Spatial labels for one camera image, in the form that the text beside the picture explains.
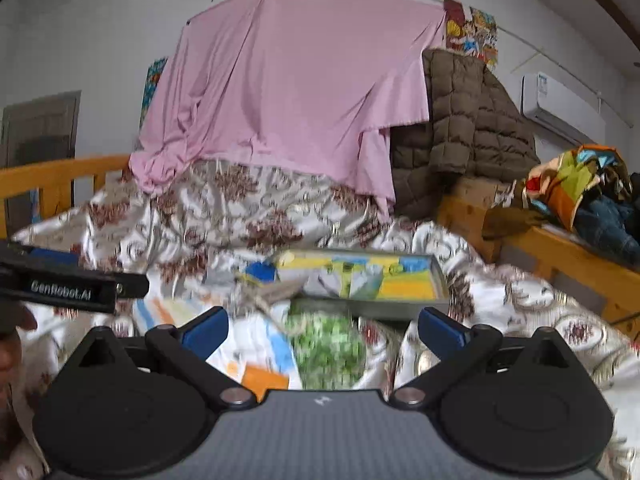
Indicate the cardboard box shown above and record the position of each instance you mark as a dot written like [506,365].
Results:
[475,190]

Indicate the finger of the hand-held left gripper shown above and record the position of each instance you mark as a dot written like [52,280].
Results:
[50,256]
[75,290]

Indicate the blue jeans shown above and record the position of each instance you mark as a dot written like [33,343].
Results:
[605,220]

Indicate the person's left hand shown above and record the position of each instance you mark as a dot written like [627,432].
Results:
[6,355]

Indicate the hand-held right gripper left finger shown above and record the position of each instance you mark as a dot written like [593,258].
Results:
[204,332]

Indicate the blue wall poster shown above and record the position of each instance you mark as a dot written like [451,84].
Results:
[152,85]

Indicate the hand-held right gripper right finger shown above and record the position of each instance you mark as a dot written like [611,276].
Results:
[440,332]

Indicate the grey door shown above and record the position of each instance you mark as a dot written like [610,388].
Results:
[40,130]

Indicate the wooden bed frame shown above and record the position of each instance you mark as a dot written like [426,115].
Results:
[50,170]

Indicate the pink bed sheet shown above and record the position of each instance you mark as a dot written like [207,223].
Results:
[280,85]

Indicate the floral satin blanket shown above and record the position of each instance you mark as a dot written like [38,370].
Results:
[240,210]

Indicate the white air conditioner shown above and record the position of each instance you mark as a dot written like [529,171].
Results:
[555,105]

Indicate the brown quilted jacket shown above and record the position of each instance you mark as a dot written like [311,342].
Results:
[465,120]

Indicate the white striped cloth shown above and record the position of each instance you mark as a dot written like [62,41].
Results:
[165,315]

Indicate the colourful wall poster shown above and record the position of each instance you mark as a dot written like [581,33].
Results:
[480,30]

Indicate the colourful patchwork cloth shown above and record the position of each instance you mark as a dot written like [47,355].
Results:
[570,175]

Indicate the green speckled cloth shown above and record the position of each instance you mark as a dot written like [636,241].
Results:
[327,350]

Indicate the grey metal tray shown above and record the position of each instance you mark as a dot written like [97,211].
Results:
[400,308]

